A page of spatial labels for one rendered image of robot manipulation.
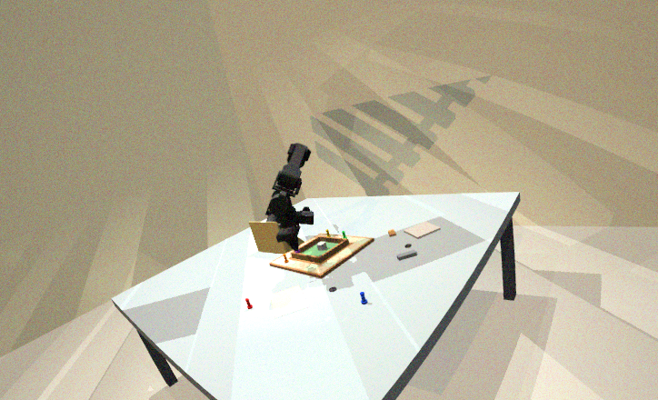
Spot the grey rectangular bar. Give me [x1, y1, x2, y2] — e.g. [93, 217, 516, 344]
[397, 250, 417, 261]

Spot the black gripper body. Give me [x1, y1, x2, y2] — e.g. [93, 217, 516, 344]
[276, 205, 297, 242]

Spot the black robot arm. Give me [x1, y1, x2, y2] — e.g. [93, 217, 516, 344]
[265, 143, 314, 227]

